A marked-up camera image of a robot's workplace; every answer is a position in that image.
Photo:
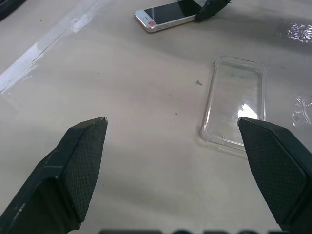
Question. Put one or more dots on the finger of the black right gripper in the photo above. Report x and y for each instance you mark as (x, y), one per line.
(211, 11)

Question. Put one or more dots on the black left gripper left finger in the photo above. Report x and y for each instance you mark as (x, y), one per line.
(61, 175)

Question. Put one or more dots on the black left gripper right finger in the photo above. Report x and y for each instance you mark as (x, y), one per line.
(275, 165)

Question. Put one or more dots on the white smartphone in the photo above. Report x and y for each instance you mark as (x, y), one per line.
(168, 13)

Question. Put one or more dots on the clear plastic phone case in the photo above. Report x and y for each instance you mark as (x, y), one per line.
(234, 97)

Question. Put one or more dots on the small metal screw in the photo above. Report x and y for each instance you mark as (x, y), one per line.
(199, 83)

